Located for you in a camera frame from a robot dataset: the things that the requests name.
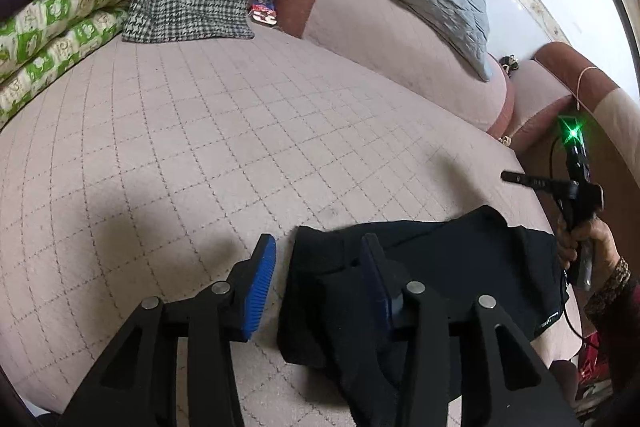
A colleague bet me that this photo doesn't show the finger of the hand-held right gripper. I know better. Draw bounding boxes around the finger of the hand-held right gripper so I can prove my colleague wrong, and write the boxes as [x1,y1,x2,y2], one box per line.
[501,171,576,198]

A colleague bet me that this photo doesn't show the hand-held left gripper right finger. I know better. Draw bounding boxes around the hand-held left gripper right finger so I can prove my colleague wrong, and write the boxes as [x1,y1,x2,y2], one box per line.
[360,233,581,427]

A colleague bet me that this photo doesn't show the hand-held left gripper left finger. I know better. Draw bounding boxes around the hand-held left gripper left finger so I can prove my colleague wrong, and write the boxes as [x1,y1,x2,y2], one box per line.
[60,233,277,427]

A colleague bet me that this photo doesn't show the black pants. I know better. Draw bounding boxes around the black pants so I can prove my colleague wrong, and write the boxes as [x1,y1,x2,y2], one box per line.
[276,205,571,427]

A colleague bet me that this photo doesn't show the person's right forearm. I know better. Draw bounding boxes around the person's right forearm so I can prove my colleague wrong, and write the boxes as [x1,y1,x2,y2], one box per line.
[582,257,640,413]

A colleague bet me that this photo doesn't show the person's right hand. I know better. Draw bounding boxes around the person's right hand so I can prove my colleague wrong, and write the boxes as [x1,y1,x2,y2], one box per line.
[556,216,620,279]

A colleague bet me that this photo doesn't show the brown sofa armrest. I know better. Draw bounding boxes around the brown sofa armrest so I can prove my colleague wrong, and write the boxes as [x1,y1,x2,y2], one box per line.
[520,41,640,208]

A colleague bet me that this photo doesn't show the small pink sofa cushion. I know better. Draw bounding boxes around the small pink sofa cushion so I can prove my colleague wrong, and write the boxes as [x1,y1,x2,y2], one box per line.
[509,57,576,154]

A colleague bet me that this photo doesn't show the red plastic bag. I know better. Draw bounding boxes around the red plastic bag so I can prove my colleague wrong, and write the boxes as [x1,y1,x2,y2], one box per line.
[579,331,610,382]

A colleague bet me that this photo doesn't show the pink sofa backrest cushion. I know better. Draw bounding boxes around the pink sofa backrest cushion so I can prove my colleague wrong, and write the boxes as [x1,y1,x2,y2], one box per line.
[276,0,516,134]

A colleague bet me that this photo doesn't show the green patterned quilt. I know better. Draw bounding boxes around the green patterned quilt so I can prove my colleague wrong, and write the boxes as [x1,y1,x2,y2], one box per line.
[0,0,132,131]

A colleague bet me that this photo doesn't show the thin beige cord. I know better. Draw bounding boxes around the thin beige cord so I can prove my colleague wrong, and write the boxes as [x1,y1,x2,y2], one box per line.
[575,66,601,111]

